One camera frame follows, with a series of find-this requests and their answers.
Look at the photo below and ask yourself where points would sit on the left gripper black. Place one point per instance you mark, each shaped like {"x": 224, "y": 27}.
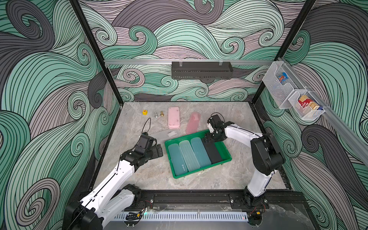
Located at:
{"x": 155, "y": 155}

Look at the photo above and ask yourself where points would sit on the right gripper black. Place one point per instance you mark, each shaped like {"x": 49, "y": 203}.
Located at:
{"x": 215, "y": 136}

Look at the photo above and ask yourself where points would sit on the black pencil case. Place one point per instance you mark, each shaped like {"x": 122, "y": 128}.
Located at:
{"x": 212, "y": 152}

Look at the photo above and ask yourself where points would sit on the light teal pencil case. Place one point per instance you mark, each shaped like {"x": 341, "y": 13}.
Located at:
{"x": 200, "y": 152}

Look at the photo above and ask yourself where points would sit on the green plastic storage tray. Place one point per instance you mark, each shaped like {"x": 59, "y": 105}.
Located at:
{"x": 219, "y": 145}

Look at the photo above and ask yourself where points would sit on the translucent teal pencil case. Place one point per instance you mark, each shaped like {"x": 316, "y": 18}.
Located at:
{"x": 177, "y": 160}

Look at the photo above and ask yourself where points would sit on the clear frosted pencil case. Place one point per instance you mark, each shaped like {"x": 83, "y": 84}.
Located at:
{"x": 189, "y": 156}

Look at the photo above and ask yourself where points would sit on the pink opaque pencil case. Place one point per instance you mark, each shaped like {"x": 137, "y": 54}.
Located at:
{"x": 173, "y": 117}

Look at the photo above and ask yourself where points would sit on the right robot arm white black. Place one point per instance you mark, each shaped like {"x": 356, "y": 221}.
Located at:
{"x": 266, "y": 155}

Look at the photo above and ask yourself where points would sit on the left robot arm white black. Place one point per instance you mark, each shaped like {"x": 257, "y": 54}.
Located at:
{"x": 99, "y": 207}

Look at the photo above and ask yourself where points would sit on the clear flat pencil case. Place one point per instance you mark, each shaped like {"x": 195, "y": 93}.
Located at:
{"x": 165, "y": 135}

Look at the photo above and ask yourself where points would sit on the translucent pink pencil case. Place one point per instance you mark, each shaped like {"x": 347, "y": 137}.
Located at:
{"x": 193, "y": 123}

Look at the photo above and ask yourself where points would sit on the blue red small packet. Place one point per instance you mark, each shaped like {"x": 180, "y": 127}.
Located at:
{"x": 282, "y": 78}

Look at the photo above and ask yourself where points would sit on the red yellow boxes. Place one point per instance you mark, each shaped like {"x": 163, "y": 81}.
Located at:
{"x": 306, "y": 101}

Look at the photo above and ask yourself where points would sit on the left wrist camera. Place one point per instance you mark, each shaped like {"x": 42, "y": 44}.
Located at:
{"x": 145, "y": 143}

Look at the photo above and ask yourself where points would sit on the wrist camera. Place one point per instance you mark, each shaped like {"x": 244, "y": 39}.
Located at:
{"x": 145, "y": 143}
{"x": 215, "y": 119}

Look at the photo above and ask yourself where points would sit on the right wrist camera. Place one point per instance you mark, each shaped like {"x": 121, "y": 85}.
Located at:
{"x": 215, "y": 119}

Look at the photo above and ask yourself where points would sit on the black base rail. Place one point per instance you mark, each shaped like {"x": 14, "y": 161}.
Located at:
{"x": 236, "y": 199}

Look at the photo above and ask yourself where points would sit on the black wall-mounted tray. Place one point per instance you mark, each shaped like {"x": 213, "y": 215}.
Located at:
{"x": 204, "y": 71}

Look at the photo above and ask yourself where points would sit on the white slotted cable duct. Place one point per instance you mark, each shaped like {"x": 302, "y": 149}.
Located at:
{"x": 218, "y": 216}

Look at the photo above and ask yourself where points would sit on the clear wall bin upper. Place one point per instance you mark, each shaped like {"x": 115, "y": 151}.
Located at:
{"x": 280, "y": 93}

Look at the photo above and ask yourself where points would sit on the clear wall bin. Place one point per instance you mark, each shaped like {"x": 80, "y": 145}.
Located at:
{"x": 280, "y": 93}
{"x": 306, "y": 114}

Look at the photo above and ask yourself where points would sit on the clear wall bin lower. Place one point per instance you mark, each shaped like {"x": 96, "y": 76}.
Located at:
{"x": 306, "y": 114}

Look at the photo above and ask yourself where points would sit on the aluminium rail back wall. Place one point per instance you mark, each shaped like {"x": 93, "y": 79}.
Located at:
{"x": 181, "y": 61}

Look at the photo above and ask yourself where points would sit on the aluminium rail wall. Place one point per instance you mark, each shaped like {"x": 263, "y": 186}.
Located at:
{"x": 346, "y": 133}
{"x": 181, "y": 61}

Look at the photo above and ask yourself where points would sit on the aluminium rail right wall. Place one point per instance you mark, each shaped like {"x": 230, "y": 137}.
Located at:
{"x": 346, "y": 133}

